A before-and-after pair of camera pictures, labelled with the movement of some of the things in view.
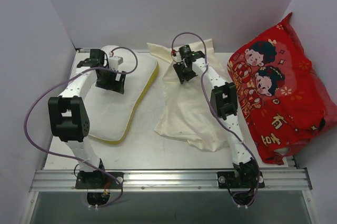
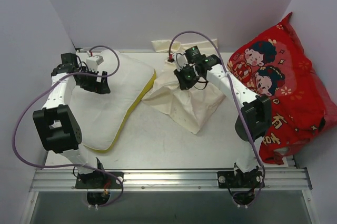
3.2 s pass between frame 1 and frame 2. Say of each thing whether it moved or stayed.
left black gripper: moved
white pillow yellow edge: moved
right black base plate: stayed
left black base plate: stayed
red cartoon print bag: stayed
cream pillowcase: moved
